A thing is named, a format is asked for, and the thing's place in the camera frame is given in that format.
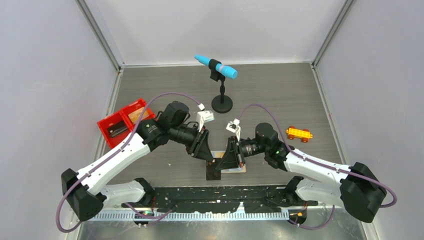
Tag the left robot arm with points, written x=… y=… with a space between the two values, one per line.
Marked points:
x=88 y=191

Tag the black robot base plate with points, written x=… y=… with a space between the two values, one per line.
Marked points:
x=221 y=199

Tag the blue toy microphone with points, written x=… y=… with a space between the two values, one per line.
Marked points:
x=218 y=71

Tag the black microphone stand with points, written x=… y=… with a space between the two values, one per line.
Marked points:
x=222 y=103

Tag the red two-compartment bin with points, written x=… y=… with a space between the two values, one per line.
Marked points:
x=119 y=115

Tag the black credit card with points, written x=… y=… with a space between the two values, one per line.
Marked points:
x=211 y=174

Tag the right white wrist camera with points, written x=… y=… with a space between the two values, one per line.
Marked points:
x=234 y=127

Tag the ribbed metal front rail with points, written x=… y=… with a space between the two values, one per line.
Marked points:
x=238 y=215

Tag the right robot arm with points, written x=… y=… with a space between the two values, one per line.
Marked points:
x=353 y=188

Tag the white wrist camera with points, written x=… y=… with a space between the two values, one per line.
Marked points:
x=203 y=116
x=234 y=127

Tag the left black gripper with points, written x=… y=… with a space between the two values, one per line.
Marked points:
x=201 y=149

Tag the yellow toy brick car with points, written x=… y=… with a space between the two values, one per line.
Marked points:
x=303 y=134

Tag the beige card holder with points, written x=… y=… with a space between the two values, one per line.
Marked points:
x=218 y=154

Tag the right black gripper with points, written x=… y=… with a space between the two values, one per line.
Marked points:
x=232 y=158

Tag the tan card case in bin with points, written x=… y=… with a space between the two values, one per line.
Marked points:
x=134 y=116

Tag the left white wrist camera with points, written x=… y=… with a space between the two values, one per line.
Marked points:
x=203 y=116

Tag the black card case in bin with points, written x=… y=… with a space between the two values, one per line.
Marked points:
x=117 y=129

